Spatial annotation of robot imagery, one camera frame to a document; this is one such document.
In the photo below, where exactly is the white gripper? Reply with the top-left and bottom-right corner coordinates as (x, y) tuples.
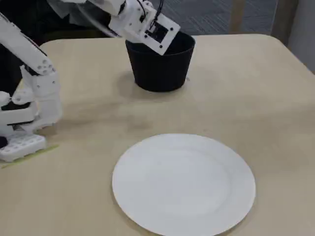
(109, 0), (158, 41)

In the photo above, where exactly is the black pot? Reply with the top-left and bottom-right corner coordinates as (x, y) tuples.
(125, 30), (196, 93)

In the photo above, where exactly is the white paper plate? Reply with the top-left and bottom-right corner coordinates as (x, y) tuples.
(111, 133), (256, 234)

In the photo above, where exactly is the white chair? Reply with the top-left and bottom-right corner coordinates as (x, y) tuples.
(46, 0), (124, 39)

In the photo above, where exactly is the thick black camera cable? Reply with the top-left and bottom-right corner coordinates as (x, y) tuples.
(137, 0), (165, 23)

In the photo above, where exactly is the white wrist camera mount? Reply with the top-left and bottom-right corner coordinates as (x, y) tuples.
(144, 13), (182, 56)

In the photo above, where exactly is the light wooden post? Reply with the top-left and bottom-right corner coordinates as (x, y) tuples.
(228, 0), (244, 34)

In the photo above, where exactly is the green base plate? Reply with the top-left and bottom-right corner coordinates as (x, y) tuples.
(0, 144), (60, 169)

